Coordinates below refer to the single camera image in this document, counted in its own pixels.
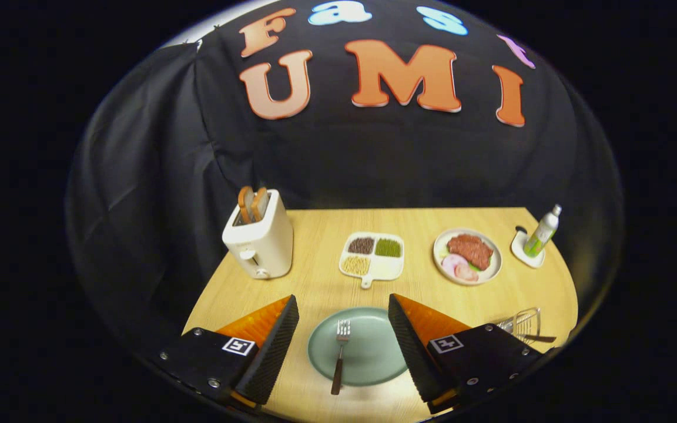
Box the fork with wooden handle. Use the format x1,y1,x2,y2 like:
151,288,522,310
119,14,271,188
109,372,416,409
331,319,351,395

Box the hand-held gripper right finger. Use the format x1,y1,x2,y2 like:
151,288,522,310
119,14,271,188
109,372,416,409
387,293,548,415

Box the light blue round plate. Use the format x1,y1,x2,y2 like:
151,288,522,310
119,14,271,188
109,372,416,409
307,307,410,387

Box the cream white toaster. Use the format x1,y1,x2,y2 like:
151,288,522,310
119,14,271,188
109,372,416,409
222,189,294,280

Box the green labelled metal bottle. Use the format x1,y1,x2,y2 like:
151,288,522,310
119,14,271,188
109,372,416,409
522,204,563,258

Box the brown meat steak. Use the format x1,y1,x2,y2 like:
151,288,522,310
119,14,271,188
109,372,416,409
447,234,494,271

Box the beige round dinner plate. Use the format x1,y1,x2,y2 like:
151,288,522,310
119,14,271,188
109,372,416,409
433,228,502,286

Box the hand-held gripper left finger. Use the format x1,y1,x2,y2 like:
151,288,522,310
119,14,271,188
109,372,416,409
156,294,301,409

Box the yellow soybeans pile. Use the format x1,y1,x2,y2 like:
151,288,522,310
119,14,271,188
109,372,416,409
343,254,371,276

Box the white square coaster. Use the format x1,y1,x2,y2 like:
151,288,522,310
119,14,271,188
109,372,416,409
511,229,547,269

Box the metal drain basket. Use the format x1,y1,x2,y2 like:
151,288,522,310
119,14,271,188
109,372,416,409
494,307,542,344

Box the white compartment tray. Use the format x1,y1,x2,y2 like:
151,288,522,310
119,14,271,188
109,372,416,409
338,231,405,289

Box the green beans pile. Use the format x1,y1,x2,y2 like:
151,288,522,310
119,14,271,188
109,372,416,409
374,238,403,258

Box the pink ham slices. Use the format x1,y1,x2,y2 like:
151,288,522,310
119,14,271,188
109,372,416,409
441,254,480,283

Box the toast bread slice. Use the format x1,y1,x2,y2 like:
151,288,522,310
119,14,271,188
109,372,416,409
238,186,255,224
251,187,270,222

